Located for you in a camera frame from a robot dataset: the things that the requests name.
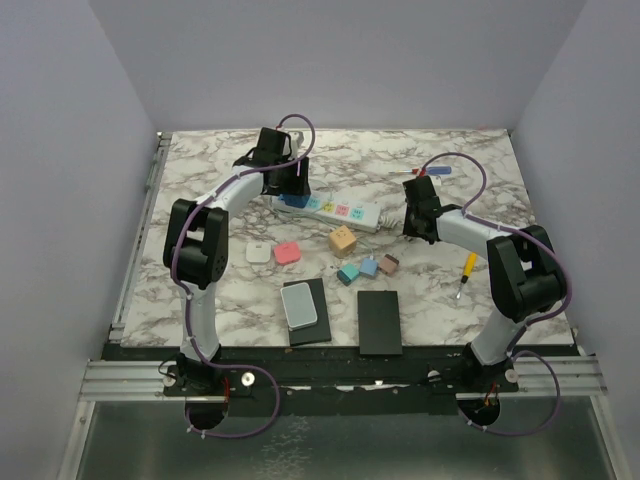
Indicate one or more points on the blue red screwdriver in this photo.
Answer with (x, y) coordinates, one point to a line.
(430, 171)

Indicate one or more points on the white folding plug adapter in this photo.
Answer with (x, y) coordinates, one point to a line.
(258, 253)

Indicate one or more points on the black slab under power bank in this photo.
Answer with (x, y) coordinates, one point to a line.
(320, 332)

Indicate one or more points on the pink plug adapter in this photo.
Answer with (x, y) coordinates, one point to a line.
(287, 253)

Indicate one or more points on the white power strip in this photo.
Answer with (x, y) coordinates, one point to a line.
(338, 210)

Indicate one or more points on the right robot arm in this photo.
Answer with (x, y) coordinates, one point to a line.
(527, 282)

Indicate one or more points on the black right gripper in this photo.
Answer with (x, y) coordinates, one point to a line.
(409, 229)

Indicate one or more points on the light blue USB charger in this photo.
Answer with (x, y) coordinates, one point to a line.
(369, 268)

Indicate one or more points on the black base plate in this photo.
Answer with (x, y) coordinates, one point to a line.
(257, 382)

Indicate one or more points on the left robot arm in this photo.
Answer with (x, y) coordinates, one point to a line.
(196, 249)

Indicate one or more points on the grey white power bank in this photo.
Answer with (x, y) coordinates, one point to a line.
(299, 306)

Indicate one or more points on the blue cube socket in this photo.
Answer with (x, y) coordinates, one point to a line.
(294, 202)

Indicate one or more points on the black rectangular slab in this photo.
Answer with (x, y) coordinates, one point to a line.
(379, 331)

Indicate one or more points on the aluminium table edge rail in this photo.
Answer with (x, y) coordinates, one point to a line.
(151, 188)

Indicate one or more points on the teal USB charger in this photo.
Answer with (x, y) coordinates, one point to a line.
(348, 274)

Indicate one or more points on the beige cube socket adapter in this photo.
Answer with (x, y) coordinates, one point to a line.
(342, 241)

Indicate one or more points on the small yellow handled screwdriver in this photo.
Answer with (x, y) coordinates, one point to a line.
(466, 273)

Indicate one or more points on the dusty pink USB charger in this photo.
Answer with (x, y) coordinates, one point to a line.
(388, 265)

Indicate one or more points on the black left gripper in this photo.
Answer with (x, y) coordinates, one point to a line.
(294, 185)

